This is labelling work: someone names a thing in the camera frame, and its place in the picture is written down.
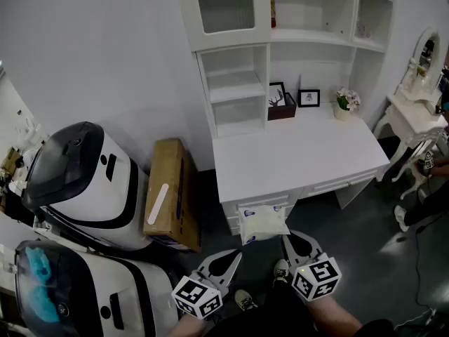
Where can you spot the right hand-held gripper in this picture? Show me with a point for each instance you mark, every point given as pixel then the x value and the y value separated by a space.
pixel 315 279

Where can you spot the white pack of tissues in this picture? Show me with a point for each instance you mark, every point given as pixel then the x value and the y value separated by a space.
pixel 263 223

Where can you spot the person's right shoe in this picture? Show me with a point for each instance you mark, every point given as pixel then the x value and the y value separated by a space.
pixel 281 269

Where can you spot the person's black shorts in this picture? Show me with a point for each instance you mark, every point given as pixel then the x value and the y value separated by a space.
pixel 273 314

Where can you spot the potted pink flowers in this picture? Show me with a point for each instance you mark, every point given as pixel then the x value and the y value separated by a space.
pixel 345 104

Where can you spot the brown cardboard box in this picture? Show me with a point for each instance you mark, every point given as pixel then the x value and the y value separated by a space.
pixel 168 188

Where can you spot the white robot with blue visor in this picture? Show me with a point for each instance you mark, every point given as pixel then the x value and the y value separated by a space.
pixel 105 293

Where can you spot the person's left forearm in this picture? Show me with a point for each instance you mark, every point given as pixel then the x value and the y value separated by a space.
pixel 186 328

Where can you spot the white hutch shelf unit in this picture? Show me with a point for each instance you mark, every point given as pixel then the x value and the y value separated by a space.
pixel 308 35

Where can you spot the small white desk drawer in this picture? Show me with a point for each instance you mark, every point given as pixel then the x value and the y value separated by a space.
pixel 259 201

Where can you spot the deer picture frame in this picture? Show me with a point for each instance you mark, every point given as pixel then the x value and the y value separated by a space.
pixel 277 95

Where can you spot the dark brown box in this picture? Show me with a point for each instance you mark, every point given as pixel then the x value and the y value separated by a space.
pixel 282 112

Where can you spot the person's left shoe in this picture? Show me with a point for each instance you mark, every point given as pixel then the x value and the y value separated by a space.
pixel 245 300

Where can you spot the white robot with black visor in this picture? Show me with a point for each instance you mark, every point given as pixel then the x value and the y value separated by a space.
pixel 87 188

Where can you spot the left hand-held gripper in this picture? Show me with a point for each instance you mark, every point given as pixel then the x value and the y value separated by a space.
pixel 196 297

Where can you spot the white desk top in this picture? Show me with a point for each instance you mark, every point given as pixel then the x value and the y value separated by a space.
pixel 298 153

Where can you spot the wide white desk drawer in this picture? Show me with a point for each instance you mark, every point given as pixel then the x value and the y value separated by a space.
pixel 340 184

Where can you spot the white oval vanity mirror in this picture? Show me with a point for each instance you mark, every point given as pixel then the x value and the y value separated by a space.
pixel 426 53

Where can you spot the frosted glass cabinet door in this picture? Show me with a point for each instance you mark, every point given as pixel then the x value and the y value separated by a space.
pixel 224 2

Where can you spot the ornate white dressing table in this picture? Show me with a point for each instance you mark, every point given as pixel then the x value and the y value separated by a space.
pixel 414 118

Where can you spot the person's right forearm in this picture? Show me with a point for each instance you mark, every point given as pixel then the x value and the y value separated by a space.
pixel 333 318

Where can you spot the small black picture frame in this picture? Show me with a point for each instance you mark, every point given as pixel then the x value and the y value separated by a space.
pixel 309 98

